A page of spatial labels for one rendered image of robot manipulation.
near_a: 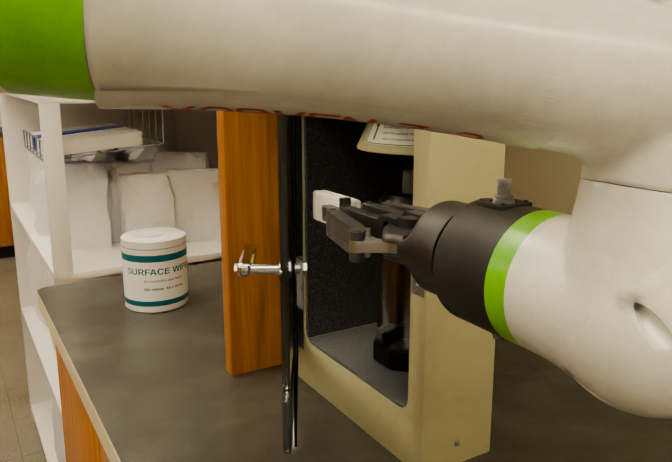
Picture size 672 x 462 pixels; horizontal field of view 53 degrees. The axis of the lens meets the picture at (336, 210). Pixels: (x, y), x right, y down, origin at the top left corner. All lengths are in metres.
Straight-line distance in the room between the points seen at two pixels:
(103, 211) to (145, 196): 0.14
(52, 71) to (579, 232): 0.28
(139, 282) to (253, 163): 0.46
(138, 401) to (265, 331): 0.22
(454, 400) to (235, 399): 0.35
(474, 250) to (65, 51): 0.27
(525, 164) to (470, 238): 0.78
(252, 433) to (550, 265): 0.63
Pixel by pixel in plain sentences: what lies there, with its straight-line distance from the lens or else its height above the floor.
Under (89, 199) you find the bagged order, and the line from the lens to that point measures 1.99.
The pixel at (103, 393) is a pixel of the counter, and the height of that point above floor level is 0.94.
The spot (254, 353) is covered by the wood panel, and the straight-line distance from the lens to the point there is 1.11.
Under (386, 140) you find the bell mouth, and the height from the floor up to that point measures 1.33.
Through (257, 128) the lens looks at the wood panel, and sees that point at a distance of 1.03.
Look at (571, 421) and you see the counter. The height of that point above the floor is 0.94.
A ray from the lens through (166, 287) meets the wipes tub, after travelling 1.39.
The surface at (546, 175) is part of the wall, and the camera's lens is 1.19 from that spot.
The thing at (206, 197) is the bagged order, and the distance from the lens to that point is 2.00.
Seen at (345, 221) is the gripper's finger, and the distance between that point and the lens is 0.56.
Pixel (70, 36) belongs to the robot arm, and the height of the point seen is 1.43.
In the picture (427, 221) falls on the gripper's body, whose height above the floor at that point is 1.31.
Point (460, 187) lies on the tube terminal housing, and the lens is 0.76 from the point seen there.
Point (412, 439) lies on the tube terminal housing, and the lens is 0.86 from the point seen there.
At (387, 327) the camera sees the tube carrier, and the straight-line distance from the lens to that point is 0.93.
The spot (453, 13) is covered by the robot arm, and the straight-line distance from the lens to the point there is 0.32.
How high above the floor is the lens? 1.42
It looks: 12 degrees down
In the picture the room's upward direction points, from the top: straight up
